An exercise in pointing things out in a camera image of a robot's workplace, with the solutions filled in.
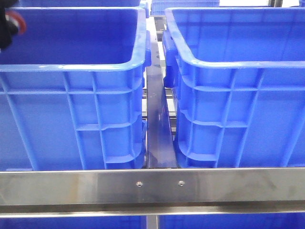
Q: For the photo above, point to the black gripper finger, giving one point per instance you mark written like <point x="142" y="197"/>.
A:
<point x="5" y="36"/>

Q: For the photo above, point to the red push button switch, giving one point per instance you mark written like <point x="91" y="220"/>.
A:
<point x="21" y="22"/>

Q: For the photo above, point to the blue crate far left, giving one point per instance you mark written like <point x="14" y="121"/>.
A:
<point x="85" y="3"/>

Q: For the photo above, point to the blue plastic crate left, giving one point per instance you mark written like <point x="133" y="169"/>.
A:
<point x="71" y="90"/>

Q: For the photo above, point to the blue plastic crate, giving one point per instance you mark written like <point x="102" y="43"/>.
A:
<point x="238" y="80"/>
<point x="71" y="90"/>

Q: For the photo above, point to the blue crate far centre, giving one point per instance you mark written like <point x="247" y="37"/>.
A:
<point x="158" y="6"/>

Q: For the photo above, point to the steel centre divider bar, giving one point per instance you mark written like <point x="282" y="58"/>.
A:
<point x="160" y="148"/>

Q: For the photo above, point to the blue crate below left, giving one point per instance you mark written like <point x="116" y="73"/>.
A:
<point x="116" y="222"/>

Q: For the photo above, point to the blue crate below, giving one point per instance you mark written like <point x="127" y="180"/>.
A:
<point x="234" y="221"/>
<point x="116" y="222"/>

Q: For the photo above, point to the blue plastic crate right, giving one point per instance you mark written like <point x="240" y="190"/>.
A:
<point x="238" y="80"/>

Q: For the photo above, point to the blue crate below right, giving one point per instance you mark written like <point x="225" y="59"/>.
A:
<point x="234" y="221"/>

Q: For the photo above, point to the stainless steel front rail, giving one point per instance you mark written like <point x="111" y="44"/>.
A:
<point x="81" y="193"/>

